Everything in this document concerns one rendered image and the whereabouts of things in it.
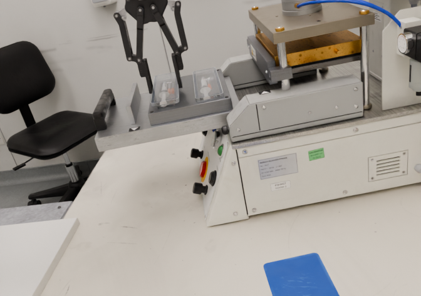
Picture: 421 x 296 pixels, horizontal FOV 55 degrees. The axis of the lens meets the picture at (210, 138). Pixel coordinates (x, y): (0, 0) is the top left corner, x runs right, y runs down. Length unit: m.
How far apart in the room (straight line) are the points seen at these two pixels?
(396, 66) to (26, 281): 0.79
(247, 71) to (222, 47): 1.37
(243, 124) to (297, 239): 0.24
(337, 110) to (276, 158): 0.14
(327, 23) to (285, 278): 0.44
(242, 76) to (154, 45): 1.45
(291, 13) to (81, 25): 1.80
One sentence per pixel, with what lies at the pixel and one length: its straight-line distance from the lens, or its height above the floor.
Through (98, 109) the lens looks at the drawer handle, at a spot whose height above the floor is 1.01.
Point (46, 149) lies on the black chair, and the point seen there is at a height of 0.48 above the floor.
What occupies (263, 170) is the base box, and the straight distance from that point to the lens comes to 0.79.
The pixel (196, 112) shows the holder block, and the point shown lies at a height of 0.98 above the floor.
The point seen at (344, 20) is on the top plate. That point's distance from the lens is 0.77.
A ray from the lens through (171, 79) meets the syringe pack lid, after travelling 0.92.
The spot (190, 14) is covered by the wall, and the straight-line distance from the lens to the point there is 2.34.
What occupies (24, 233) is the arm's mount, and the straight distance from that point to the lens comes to 1.02.
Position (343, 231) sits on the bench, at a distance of 0.81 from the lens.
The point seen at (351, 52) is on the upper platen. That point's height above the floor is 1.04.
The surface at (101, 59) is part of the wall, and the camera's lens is 2.52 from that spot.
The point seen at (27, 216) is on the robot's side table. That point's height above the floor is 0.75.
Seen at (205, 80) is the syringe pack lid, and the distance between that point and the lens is 0.89.
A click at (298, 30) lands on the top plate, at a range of 0.75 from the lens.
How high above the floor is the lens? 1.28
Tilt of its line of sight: 26 degrees down
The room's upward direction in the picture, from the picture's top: 12 degrees counter-clockwise
